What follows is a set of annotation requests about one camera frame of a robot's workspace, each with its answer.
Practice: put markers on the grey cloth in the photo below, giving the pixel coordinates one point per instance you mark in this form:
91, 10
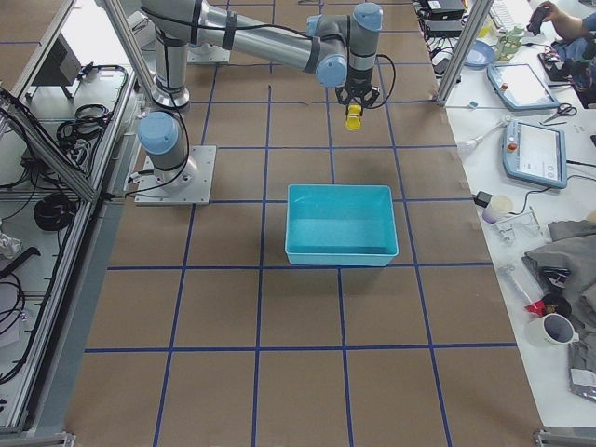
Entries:
572, 247

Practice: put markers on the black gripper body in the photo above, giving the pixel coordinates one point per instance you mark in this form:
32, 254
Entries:
358, 88

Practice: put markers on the blue plate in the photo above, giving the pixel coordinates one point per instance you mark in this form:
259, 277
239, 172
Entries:
480, 55

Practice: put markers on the teach pendant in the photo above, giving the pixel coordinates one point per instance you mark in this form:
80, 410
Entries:
535, 154
519, 87

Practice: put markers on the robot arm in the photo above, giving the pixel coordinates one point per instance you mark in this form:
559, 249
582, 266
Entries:
339, 50

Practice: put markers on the person hand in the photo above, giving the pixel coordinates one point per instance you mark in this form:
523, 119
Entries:
566, 26

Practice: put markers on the teach pendant far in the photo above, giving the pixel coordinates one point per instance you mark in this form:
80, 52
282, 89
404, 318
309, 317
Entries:
519, 87

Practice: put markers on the aluminium frame post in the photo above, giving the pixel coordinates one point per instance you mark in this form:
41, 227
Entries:
478, 13

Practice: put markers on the black scissors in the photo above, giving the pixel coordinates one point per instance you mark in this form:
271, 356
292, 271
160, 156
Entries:
564, 109

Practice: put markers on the light blue plastic bin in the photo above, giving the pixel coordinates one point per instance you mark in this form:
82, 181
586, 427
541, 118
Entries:
340, 224

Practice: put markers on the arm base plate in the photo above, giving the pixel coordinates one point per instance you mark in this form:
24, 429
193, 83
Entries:
192, 186
206, 54

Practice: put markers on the white mug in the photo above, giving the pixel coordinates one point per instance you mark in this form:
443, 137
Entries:
550, 330

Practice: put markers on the yellow beetle toy car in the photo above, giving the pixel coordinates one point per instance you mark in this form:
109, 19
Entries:
353, 116

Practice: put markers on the white paper cup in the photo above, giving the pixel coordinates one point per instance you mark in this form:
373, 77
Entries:
498, 208

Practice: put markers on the teach pendant near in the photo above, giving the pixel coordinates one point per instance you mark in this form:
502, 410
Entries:
535, 154

